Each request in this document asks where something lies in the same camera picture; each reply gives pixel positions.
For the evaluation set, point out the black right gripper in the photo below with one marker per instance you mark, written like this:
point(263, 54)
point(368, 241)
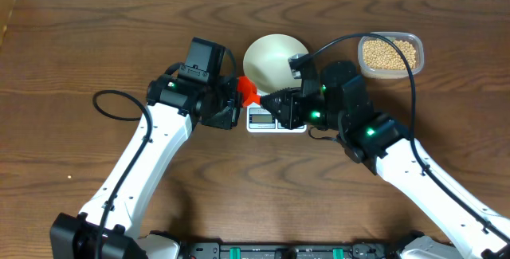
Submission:
point(287, 115)

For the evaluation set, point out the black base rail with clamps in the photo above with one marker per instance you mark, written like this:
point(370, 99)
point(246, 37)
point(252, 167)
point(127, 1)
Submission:
point(257, 250)

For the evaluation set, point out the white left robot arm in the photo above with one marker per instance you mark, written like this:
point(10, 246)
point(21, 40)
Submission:
point(108, 225)

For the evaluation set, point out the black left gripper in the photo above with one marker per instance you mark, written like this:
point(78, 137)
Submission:
point(229, 116)

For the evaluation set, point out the clear container of soybeans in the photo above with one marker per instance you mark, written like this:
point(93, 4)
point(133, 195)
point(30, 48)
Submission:
point(378, 60)

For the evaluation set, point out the beige plastic bowl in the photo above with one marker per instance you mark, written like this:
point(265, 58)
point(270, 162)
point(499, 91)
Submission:
point(266, 62)

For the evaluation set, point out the red plastic measuring scoop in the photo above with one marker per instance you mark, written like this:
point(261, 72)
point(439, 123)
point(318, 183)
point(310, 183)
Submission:
point(248, 90)

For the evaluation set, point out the white digital kitchen scale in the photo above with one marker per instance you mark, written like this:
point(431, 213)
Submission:
point(258, 120)

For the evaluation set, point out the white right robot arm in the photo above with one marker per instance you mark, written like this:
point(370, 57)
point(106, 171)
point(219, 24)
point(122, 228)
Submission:
point(336, 99)

